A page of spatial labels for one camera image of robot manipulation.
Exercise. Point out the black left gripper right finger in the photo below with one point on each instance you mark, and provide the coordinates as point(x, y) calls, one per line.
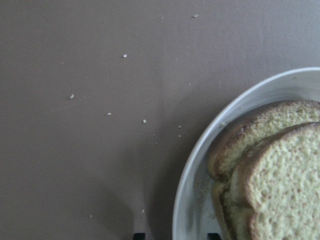
point(213, 236)

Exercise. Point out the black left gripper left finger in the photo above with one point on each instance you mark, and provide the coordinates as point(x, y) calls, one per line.
point(139, 236)

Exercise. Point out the white round plate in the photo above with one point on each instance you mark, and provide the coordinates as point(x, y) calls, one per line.
point(193, 213)

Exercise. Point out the bread slice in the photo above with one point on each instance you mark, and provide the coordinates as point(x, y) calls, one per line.
point(273, 192)
point(253, 126)

